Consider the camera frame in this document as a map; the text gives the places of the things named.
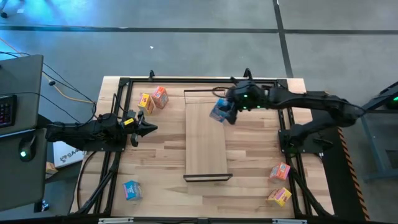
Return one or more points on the black frame clamp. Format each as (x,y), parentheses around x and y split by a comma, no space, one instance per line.
(151,74)
(247,73)

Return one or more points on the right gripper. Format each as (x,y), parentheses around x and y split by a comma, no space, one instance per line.
(245,96)

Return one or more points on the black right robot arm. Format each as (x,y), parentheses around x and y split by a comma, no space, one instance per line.
(326,104)

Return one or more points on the white printed cardboard box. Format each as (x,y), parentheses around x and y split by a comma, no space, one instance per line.
(66,155)

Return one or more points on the wooden shelf with black frame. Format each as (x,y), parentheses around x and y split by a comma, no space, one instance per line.
(205,140)

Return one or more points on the neighbouring station metal frame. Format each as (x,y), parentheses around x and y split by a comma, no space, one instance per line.
(377,140)

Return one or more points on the dark grey desk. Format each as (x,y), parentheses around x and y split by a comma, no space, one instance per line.
(18,180)

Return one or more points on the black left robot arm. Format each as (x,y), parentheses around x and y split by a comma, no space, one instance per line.
(81,132)

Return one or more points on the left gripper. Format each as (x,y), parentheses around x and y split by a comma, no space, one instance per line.
(135,127)

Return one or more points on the yellow Pops cereal box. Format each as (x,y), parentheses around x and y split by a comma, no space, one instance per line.
(146,104)
(280,196)

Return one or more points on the black hazard-striped panel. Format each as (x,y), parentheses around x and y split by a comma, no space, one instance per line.
(339,174)

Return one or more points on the black chair caster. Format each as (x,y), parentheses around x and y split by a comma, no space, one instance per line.
(3,14)

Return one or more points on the yellow tag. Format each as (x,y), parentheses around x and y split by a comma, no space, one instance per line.
(128,121)

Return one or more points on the black aluminium table frame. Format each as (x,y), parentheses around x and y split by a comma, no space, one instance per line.
(186,80)

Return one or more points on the orange Mini-Wheats cereal box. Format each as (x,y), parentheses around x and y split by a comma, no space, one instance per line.
(160,97)
(280,172)

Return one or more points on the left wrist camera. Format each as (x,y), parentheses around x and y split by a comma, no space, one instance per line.
(131,114)

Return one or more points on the small brown cardboard box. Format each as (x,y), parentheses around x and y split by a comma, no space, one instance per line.
(51,168)

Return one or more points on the black backlit keyboard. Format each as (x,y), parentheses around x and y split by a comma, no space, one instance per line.
(7,110)

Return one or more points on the silver metal bracket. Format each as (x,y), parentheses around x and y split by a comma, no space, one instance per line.
(289,221)
(115,220)

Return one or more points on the blue cereal box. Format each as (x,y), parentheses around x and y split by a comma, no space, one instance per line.
(132,190)
(219,113)

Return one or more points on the black mouse with green light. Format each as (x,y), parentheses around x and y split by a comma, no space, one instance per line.
(27,147)

